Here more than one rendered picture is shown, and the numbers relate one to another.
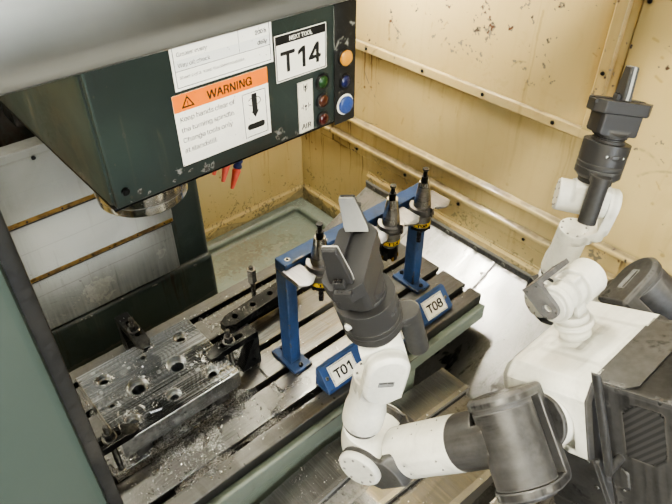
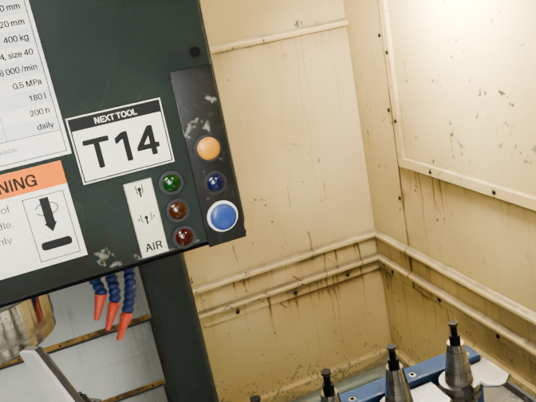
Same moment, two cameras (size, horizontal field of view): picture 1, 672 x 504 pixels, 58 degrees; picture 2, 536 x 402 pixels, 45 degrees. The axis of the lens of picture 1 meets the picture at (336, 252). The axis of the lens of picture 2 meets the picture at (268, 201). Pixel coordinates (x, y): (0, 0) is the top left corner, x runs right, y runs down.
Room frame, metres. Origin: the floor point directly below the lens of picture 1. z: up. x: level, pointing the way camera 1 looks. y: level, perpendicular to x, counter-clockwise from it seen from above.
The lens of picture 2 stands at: (0.34, -0.35, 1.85)
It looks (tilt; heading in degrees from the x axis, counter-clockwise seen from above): 17 degrees down; 24
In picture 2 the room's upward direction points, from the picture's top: 11 degrees counter-clockwise
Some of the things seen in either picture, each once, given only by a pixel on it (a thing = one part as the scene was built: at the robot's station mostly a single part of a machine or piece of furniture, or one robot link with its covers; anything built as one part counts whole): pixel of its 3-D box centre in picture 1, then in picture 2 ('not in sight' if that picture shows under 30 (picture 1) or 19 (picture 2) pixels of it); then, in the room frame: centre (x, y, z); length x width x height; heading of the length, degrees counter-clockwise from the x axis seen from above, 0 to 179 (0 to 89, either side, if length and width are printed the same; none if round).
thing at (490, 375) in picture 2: (436, 200); (487, 374); (1.28, -0.25, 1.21); 0.07 x 0.05 x 0.01; 42
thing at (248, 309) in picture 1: (262, 307); not in sight; (1.18, 0.20, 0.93); 0.26 x 0.05 x 0.06; 137
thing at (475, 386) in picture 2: (421, 208); (459, 385); (1.24, -0.21, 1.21); 0.06 x 0.06 x 0.03
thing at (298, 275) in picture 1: (300, 276); not in sight; (0.99, 0.08, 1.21); 0.07 x 0.05 x 0.01; 42
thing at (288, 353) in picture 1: (288, 317); not in sight; (1.03, 0.11, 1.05); 0.10 x 0.05 x 0.30; 42
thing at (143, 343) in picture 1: (135, 338); not in sight; (1.03, 0.49, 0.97); 0.13 x 0.03 x 0.15; 42
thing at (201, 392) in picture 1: (159, 381); not in sight; (0.90, 0.41, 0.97); 0.29 x 0.23 x 0.05; 132
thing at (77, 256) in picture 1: (84, 226); (50, 382); (1.24, 0.64, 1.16); 0.48 x 0.05 x 0.51; 132
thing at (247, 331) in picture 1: (232, 350); not in sight; (0.99, 0.25, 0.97); 0.13 x 0.03 x 0.15; 132
